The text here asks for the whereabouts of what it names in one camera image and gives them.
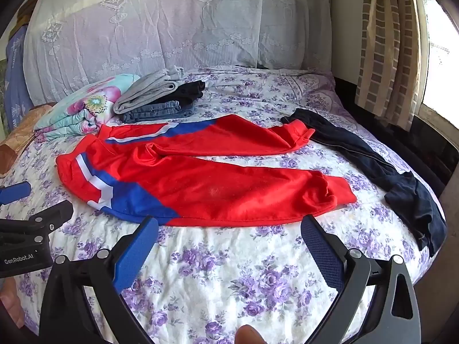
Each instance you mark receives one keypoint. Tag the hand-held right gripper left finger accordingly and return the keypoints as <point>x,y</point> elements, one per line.
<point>135,255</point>

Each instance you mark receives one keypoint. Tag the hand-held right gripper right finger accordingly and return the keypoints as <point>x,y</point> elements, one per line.
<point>322,254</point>

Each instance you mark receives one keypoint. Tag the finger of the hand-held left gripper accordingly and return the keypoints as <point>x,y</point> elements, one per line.
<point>14,192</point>
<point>43,220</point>

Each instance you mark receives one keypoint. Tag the red pants with blue stripes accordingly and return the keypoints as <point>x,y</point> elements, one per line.
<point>200,182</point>

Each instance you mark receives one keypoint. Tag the dark navy pants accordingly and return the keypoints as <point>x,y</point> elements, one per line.
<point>405,193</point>

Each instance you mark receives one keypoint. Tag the folded grey pants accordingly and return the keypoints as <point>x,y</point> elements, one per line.
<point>147,89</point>

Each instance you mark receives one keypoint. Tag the folded black pants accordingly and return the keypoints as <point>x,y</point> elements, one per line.
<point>186,91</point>

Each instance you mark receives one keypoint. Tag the person's left hand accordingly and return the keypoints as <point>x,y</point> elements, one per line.
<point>10,304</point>

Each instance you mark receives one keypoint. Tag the person's right hand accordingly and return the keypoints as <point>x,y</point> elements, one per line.
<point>248,335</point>

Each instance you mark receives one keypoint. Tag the brown satin pillow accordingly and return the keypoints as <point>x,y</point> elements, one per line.
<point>21,139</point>

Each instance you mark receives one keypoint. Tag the purple floral bed sheet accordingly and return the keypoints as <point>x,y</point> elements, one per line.
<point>222,268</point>

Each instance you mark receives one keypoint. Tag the folded floral quilt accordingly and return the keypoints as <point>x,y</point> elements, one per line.
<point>86,107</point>

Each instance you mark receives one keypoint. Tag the blue patterned cloth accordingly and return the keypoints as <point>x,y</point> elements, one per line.
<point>18,79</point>

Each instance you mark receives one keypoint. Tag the folded blue jeans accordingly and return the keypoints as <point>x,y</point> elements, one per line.
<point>161,111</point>

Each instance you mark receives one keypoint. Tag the black bedside ledge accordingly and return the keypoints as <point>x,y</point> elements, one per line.
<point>426,143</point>

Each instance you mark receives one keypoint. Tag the beige checked curtain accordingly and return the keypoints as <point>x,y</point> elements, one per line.
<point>391,50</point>

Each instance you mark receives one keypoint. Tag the bright window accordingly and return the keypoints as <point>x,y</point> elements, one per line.
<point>443,50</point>

